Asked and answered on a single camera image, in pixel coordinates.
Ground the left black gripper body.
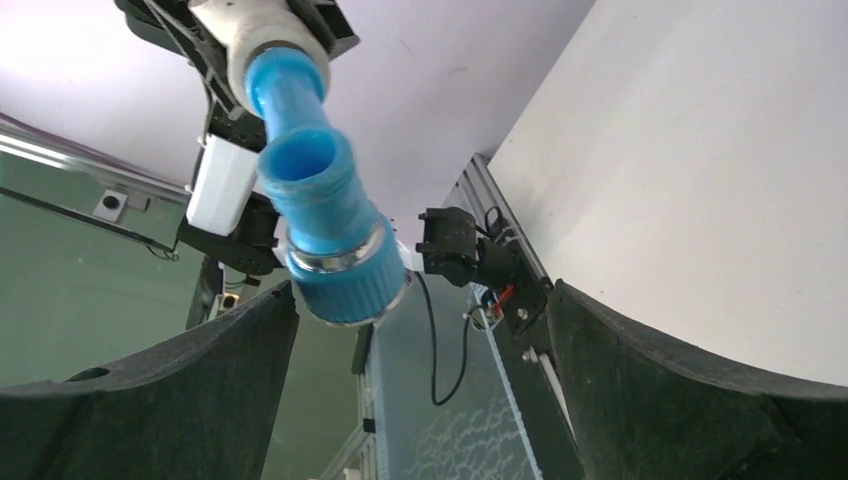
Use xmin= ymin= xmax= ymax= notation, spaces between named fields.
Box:
xmin=112 ymin=0 xmax=362 ymax=154

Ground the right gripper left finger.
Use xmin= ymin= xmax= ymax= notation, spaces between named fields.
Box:
xmin=1 ymin=281 xmax=299 ymax=479

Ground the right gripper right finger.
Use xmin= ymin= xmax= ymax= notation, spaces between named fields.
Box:
xmin=547 ymin=282 xmax=847 ymax=479

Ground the blue plastic water faucet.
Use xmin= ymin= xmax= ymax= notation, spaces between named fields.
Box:
xmin=245 ymin=47 xmax=408 ymax=326

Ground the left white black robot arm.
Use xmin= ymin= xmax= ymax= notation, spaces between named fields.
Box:
xmin=116 ymin=1 xmax=360 ymax=276

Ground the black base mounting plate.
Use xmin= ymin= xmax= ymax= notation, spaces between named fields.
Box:
xmin=415 ymin=206 xmax=585 ymax=479

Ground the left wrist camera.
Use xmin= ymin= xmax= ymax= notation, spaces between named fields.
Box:
xmin=186 ymin=134 xmax=258 ymax=236

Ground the left black camera cable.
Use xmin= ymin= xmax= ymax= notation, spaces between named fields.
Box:
xmin=411 ymin=268 xmax=473 ymax=408

